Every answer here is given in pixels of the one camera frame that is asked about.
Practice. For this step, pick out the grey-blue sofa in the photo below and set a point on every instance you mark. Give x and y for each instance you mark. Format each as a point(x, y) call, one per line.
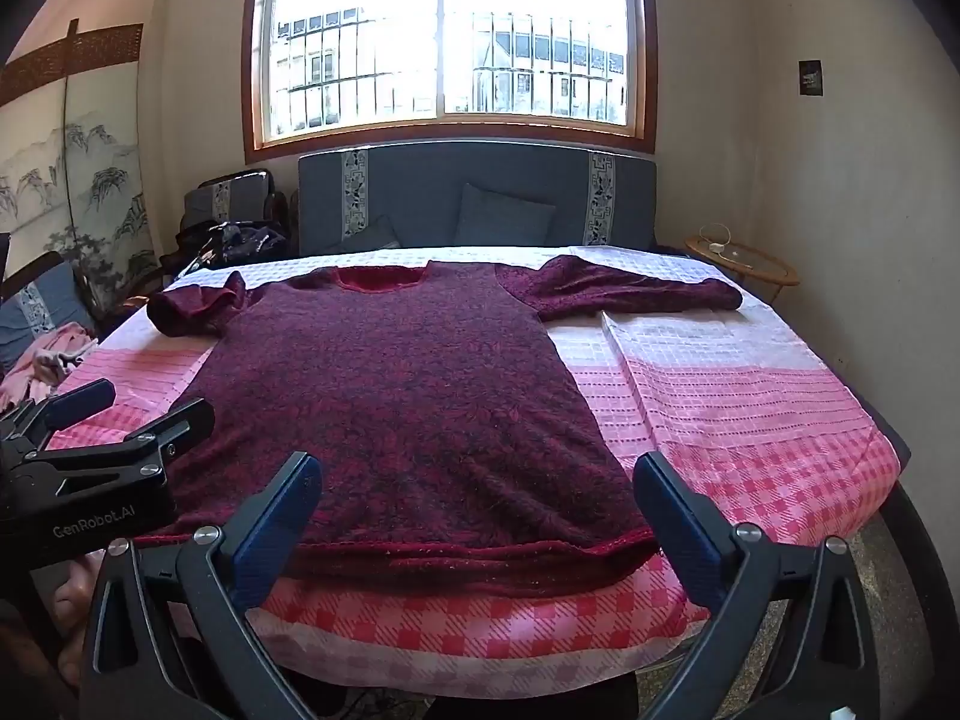
point(450, 180)

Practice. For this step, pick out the dark red floral sweater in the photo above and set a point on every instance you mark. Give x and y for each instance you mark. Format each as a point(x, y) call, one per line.
point(390, 390)

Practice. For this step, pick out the painted folding screen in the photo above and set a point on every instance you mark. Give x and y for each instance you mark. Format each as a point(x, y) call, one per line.
point(90, 165)

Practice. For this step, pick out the wooden chair with blue cushion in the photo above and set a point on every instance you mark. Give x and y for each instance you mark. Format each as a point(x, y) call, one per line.
point(34, 300)

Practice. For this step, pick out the pink cloth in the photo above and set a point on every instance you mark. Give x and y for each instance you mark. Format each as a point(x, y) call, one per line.
point(45, 360)

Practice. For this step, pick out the person's left hand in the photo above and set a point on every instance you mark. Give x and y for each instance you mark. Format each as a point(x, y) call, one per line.
point(73, 591)

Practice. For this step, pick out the dark wooden armchair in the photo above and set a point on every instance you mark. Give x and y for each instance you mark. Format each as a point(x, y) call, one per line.
point(232, 195)

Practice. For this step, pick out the pink and white checked bedsheet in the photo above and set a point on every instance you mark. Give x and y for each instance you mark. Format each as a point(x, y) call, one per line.
point(712, 405)

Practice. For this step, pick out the wooden framed barred window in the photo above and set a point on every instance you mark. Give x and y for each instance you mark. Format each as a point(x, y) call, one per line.
point(450, 37)

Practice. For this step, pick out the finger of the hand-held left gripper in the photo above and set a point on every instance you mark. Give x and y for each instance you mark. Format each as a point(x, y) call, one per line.
point(79, 401)
point(176, 424)

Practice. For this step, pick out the pile of dark clothes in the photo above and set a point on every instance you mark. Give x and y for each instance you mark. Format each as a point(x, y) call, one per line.
point(240, 240)

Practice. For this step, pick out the round wooden side table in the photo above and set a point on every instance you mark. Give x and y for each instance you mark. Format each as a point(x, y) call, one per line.
point(757, 264)

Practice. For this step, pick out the small dark wall plaque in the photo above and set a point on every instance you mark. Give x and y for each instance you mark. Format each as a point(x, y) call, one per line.
point(811, 77)

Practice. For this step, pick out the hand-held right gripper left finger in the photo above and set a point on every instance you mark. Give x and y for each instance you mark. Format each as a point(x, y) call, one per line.
point(279, 532)

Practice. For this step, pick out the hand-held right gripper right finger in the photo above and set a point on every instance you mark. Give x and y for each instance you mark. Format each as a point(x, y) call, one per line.
point(681, 532)

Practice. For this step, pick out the plain grey-blue cushion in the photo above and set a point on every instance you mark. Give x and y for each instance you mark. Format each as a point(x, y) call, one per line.
point(502, 217)

